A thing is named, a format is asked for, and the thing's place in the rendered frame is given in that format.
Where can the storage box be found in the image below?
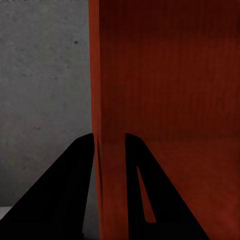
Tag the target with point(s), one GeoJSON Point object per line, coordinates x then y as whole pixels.
{"type": "Point", "coordinates": [168, 72]}

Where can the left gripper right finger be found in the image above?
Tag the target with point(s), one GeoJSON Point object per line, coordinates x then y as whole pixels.
{"type": "Point", "coordinates": [174, 219]}

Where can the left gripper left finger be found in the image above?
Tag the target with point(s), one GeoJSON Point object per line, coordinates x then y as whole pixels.
{"type": "Point", "coordinates": [54, 207]}

